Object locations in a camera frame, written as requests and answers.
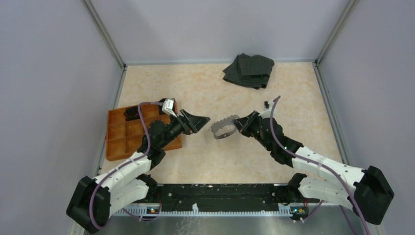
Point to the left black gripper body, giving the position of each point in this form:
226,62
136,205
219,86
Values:
177,126

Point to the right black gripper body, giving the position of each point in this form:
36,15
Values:
253,130

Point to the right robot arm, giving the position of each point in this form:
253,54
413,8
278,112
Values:
364,191

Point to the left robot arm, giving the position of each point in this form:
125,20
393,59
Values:
95,200

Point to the folded dark grey cloth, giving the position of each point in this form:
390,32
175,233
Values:
249,71

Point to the orange compartment tray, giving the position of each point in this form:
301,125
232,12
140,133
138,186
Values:
124,137

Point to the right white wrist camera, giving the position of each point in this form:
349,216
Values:
266,113

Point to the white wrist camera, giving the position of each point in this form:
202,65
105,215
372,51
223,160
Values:
266,113
168,107

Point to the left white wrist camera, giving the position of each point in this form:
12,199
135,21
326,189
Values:
168,107

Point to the black coiled cable red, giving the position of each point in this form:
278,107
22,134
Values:
131,113

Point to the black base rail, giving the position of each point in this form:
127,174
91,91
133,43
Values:
224,197

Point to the grey cable duct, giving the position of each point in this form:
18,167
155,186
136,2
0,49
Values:
152,210

